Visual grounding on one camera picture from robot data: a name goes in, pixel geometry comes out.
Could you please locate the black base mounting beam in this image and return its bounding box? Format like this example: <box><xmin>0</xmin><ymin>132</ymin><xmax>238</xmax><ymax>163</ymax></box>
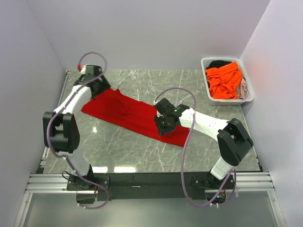
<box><xmin>66</xmin><ymin>172</ymin><xmax>223</xmax><ymax>204</ymax></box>

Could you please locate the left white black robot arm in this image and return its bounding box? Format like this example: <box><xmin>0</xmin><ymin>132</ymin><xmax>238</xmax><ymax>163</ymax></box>
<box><xmin>43</xmin><ymin>64</ymin><xmax>110</xmax><ymax>190</ymax></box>

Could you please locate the pink garment in basket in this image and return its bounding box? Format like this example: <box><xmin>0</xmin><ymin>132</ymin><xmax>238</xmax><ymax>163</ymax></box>
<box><xmin>237</xmin><ymin>78</ymin><xmax>247</xmax><ymax>99</ymax></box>

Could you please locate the aluminium front frame rail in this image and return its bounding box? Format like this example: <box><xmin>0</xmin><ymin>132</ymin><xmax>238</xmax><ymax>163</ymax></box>
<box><xmin>25</xmin><ymin>172</ymin><xmax>275</xmax><ymax>193</ymax></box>

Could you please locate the black garment in basket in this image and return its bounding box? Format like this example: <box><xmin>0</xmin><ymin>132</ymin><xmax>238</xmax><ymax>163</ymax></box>
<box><xmin>206</xmin><ymin>60</ymin><xmax>231</xmax><ymax>69</ymax></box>

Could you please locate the orange t shirt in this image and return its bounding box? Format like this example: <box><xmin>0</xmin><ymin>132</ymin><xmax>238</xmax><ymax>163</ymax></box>
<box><xmin>205</xmin><ymin>62</ymin><xmax>243</xmax><ymax>99</ymax></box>

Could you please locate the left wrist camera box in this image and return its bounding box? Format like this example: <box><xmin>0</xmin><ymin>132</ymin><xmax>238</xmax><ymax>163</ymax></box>
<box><xmin>77</xmin><ymin>64</ymin><xmax>87</xmax><ymax>75</ymax></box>

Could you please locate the white plastic laundry basket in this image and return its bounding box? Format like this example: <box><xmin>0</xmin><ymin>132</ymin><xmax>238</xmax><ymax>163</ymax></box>
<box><xmin>201</xmin><ymin>57</ymin><xmax>254</xmax><ymax>105</ymax></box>

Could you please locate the red t shirt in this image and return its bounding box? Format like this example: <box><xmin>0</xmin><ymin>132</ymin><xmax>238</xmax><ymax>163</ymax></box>
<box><xmin>81</xmin><ymin>88</ymin><xmax>189</xmax><ymax>147</ymax></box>

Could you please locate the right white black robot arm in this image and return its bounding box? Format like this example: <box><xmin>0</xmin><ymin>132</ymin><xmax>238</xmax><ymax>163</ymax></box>
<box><xmin>154</xmin><ymin>98</ymin><xmax>254</xmax><ymax>189</ymax></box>

